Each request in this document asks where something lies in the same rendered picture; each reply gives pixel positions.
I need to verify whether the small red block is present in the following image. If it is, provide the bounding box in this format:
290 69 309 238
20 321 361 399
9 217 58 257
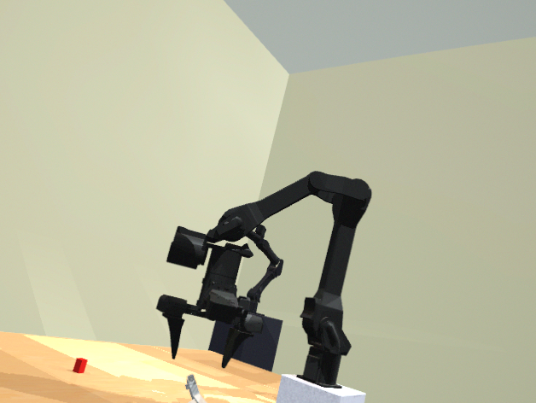
73 358 88 373

